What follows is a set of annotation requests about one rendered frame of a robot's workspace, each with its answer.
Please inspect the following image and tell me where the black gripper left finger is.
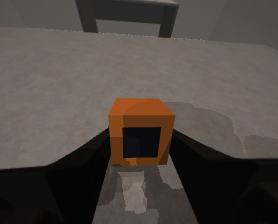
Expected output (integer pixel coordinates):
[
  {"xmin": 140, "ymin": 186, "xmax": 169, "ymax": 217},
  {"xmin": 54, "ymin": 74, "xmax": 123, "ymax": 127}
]
[{"xmin": 0, "ymin": 127, "xmax": 111, "ymax": 224}]

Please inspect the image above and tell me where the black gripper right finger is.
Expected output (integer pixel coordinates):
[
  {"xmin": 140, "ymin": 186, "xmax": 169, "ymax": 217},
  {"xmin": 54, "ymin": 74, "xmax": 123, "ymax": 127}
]
[{"xmin": 169, "ymin": 129, "xmax": 278, "ymax": 224}]

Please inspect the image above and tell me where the orange block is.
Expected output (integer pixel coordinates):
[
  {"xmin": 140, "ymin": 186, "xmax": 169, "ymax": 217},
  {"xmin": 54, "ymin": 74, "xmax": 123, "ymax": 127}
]
[{"xmin": 108, "ymin": 98, "xmax": 175, "ymax": 167}]

